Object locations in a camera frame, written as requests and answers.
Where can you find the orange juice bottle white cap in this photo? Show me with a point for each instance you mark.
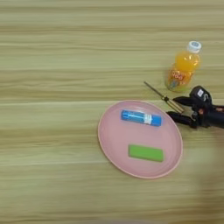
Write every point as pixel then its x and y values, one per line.
pixel 183 65

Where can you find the pink round plate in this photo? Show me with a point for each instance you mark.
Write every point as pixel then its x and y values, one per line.
pixel 116 140

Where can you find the small black box white label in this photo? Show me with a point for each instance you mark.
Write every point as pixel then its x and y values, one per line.
pixel 200 94

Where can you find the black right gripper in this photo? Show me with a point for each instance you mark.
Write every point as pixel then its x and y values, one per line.
pixel 213 116

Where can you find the blue glue stick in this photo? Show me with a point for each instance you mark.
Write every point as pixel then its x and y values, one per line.
pixel 140 117

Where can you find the green rectangular block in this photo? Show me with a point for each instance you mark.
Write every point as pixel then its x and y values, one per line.
pixel 145 153

